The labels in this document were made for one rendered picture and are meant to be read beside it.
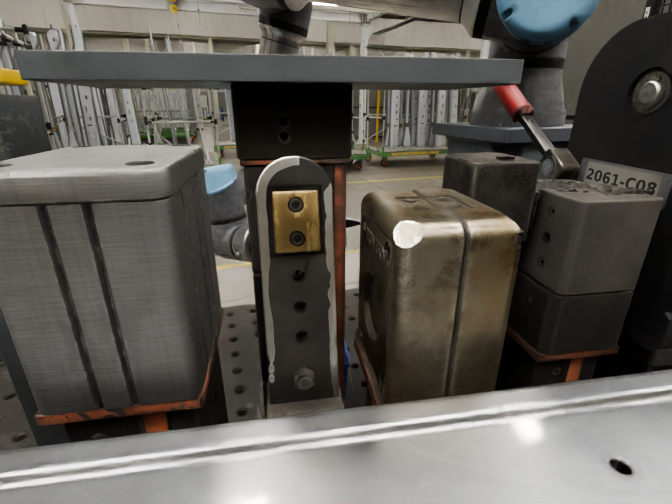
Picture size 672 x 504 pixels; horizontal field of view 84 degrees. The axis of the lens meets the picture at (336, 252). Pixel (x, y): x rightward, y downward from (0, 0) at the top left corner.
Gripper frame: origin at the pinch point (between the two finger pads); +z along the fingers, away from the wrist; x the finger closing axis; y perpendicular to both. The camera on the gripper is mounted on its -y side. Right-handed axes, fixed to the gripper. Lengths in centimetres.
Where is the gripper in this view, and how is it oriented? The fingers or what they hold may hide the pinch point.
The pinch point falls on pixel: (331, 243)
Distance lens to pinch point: 57.3
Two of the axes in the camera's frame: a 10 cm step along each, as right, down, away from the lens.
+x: -6.1, 5.5, -5.7
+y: 3.3, 8.3, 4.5
